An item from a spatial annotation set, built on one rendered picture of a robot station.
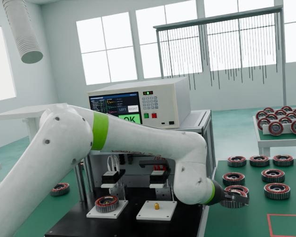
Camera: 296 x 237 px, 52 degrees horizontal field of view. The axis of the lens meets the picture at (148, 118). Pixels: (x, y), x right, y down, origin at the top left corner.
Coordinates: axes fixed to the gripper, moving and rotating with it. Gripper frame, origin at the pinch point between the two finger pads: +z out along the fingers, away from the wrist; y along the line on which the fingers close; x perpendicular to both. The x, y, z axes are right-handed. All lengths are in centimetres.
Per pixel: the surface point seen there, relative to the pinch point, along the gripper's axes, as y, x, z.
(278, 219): 15.9, -4.2, 10.3
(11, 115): -143, 21, -31
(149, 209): -33.3, -12.4, -9.3
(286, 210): 16.7, -0.2, 17.1
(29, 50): -159, 74, -26
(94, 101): -63, 31, -32
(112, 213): -46, -18, -19
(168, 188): -32.1, -1.7, 0.8
